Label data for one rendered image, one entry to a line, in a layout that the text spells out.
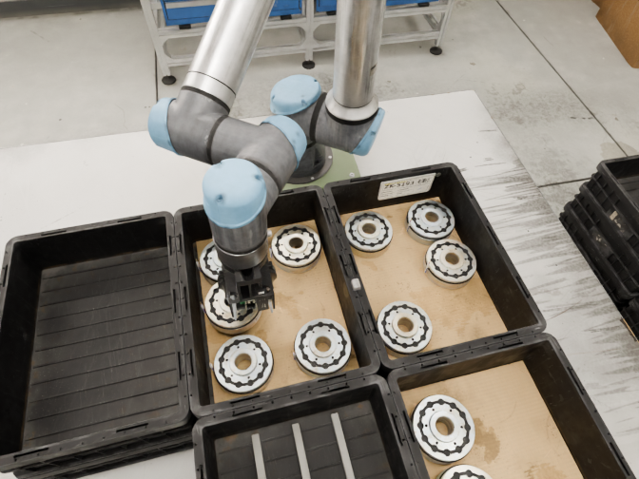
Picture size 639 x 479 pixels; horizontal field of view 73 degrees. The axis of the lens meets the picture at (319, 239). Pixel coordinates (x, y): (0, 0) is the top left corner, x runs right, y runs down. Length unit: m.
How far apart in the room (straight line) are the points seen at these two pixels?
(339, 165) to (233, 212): 0.69
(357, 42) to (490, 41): 2.51
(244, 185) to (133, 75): 2.43
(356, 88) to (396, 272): 0.38
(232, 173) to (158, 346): 0.44
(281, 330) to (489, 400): 0.39
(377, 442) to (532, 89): 2.52
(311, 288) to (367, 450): 0.31
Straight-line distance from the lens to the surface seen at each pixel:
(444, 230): 0.96
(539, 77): 3.13
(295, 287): 0.88
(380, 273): 0.91
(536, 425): 0.89
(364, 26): 0.83
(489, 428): 0.85
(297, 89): 1.03
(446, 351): 0.76
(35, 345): 0.97
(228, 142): 0.61
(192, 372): 0.75
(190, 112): 0.65
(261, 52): 2.72
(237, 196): 0.51
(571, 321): 1.16
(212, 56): 0.67
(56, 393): 0.91
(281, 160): 0.58
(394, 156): 1.30
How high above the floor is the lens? 1.61
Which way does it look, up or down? 56 degrees down
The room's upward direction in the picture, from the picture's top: 3 degrees clockwise
